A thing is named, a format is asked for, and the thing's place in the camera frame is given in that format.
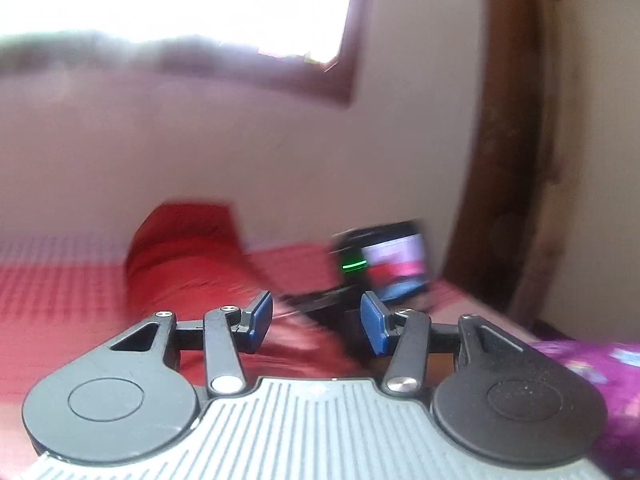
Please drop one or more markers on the pink checked bed sheet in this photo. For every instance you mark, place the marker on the pink checked bed sheet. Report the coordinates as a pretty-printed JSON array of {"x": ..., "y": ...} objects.
[{"x": 55, "y": 305}]

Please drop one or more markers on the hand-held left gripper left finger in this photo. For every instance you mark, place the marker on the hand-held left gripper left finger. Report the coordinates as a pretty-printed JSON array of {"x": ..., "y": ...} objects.
[{"x": 261, "y": 317}]

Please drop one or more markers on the purple printed blanket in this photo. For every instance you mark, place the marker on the purple printed blanket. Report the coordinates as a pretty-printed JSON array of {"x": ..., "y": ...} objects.
[{"x": 600, "y": 390}]

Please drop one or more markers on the red puffer jacket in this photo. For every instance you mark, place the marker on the red puffer jacket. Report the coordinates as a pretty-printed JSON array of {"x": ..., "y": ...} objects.
[{"x": 200, "y": 270}]

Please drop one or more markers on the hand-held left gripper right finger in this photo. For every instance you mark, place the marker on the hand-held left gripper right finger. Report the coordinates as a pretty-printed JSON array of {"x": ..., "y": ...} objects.
[{"x": 375, "y": 322}]

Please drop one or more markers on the brown framed window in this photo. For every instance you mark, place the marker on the brown framed window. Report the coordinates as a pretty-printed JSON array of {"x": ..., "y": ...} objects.
[{"x": 175, "y": 5}]

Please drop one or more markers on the brown wooden post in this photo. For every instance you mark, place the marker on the brown wooden post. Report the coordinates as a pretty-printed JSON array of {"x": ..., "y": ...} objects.
[{"x": 545, "y": 135}]

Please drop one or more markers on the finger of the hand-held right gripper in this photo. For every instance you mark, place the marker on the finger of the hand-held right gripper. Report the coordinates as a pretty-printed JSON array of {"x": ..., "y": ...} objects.
[{"x": 330, "y": 312}]

